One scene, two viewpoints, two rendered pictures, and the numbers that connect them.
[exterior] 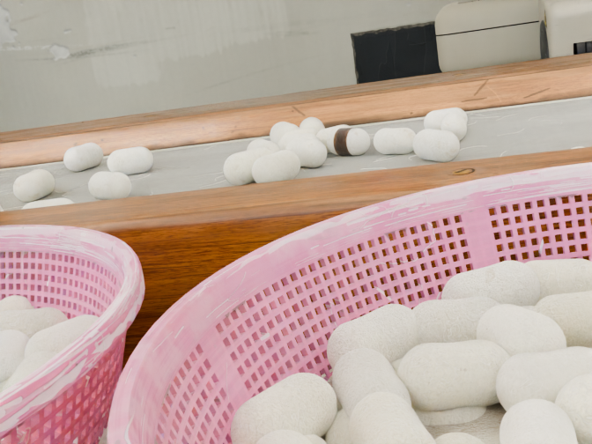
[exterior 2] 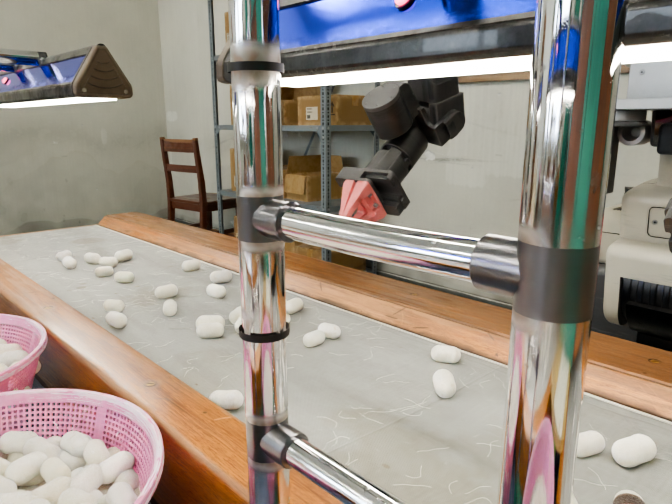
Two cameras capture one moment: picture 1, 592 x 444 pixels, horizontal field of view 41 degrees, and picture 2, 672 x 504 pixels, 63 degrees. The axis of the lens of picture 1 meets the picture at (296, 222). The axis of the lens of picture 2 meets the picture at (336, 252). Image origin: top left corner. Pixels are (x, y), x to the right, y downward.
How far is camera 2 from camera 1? 51 cm
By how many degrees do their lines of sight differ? 32
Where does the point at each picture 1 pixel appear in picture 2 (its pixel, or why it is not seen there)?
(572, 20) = (621, 260)
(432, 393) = not seen: outside the picture
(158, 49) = (487, 167)
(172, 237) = (74, 360)
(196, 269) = (78, 376)
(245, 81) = not seen: hidden behind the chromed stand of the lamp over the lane
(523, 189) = (119, 408)
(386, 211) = (69, 394)
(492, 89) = (403, 314)
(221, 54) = not seen: hidden behind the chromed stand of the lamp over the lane
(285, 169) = (209, 333)
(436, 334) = (23, 450)
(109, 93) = (451, 188)
